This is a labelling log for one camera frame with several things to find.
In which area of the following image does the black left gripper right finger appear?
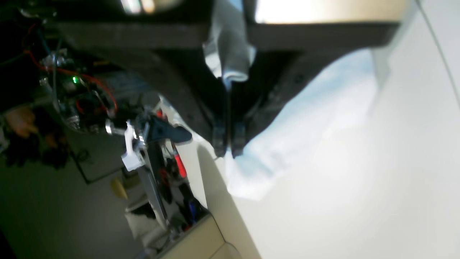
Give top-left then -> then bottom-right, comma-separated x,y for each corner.
230,22 -> 400,157

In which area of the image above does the white t-shirt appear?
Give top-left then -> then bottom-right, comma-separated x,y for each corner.
204,0 -> 378,200

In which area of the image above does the orange handled screwdriver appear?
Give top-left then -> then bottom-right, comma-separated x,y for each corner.
171,142 -> 187,178

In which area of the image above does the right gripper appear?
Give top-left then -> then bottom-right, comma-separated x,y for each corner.
105,116 -> 192,172

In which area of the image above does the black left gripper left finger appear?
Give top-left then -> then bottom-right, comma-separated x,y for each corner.
56,22 -> 228,157

